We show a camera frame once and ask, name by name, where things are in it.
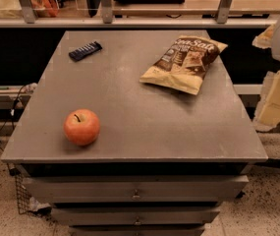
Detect brown sea salt chip bag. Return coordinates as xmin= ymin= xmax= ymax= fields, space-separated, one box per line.
xmin=140 ymin=35 xmax=227 ymax=95

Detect orange plastic bag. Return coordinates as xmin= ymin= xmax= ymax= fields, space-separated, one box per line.
xmin=30 ymin=0 xmax=59 ymax=18

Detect red apple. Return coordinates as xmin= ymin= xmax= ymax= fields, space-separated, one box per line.
xmin=63 ymin=109 xmax=100 ymax=146

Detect grey drawer cabinet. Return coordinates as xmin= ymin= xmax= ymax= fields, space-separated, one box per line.
xmin=2 ymin=30 xmax=267 ymax=236

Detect dark blue snack bar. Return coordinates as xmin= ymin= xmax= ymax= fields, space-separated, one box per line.
xmin=69 ymin=41 xmax=102 ymax=62

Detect grey metal shelf frame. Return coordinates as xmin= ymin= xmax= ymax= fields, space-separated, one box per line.
xmin=0 ymin=0 xmax=280 ymax=29

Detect wire mesh basket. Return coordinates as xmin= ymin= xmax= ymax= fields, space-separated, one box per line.
xmin=15 ymin=173 xmax=51 ymax=217

